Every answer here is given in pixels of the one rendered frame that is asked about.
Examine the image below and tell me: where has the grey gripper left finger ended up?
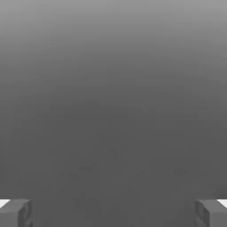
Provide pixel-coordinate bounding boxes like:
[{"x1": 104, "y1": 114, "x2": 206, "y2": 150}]
[{"x1": 0, "y1": 198, "x2": 34, "y2": 227}]

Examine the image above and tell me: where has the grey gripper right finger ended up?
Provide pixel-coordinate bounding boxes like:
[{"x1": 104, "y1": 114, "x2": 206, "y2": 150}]
[{"x1": 194, "y1": 198, "x2": 227, "y2": 227}]

